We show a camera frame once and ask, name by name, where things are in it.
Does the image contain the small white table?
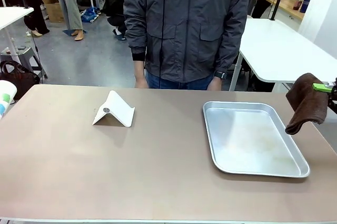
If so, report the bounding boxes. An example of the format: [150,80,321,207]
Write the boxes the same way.
[0,6,35,63]

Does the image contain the person in grey jacket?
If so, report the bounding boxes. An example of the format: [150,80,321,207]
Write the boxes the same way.
[123,0,251,91]

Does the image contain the wooden side table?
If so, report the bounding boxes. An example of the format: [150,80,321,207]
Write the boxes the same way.
[263,0,306,22]

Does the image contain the grey metal stool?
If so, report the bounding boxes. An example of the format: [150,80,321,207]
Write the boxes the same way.
[0,46,48,80]

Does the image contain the white folded stand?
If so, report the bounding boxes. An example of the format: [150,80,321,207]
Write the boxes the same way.
[92,90,135,128]

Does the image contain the blue cup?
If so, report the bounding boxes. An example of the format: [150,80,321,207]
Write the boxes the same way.
[300,0,313,14]

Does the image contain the person's right forearm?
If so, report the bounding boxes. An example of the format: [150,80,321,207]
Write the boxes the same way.
[124,21,148,63]

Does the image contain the person's right hand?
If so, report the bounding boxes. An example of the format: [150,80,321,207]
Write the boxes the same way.
[133,60,149,89]

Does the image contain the dark brown handbag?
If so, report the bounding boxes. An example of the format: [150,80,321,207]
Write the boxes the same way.
[0,60,41,100]

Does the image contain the person in black clothes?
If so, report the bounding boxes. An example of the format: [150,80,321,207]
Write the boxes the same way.
[102,0,127,42]

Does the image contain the brown cloth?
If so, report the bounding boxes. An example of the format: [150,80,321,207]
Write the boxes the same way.
[285,73,329,135]

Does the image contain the large white table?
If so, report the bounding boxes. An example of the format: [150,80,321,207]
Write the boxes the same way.
[229,17,337,93]

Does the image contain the silver metal tray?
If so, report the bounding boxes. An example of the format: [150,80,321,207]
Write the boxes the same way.
[202,101,311,178]

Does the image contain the person's left forearm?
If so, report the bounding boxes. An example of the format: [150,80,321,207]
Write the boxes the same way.
[213,21,248,74]

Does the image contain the black hanging cord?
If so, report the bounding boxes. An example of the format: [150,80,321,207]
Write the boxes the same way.
[158,0,168,89]

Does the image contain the person in black trousers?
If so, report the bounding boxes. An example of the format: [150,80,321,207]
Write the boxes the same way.
[10,0,51,37]

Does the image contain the black wrist watch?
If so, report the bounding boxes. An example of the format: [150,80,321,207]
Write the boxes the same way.
[213,70,229,81]

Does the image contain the blue plastic bag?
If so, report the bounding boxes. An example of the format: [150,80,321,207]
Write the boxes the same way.
[80,6,100,23]

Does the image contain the person's left hand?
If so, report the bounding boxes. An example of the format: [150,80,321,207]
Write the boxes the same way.
[207,77,226,91]

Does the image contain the pink white lint roller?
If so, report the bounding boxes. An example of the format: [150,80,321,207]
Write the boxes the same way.
[0,80,18,120]

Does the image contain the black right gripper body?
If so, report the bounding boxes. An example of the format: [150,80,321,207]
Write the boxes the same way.
[327,77,337,115]

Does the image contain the person in red top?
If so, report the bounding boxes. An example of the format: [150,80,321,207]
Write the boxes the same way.
[49,0,85,42]

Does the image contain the cardboard box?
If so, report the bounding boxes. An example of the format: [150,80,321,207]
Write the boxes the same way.
[38,0,65,23]

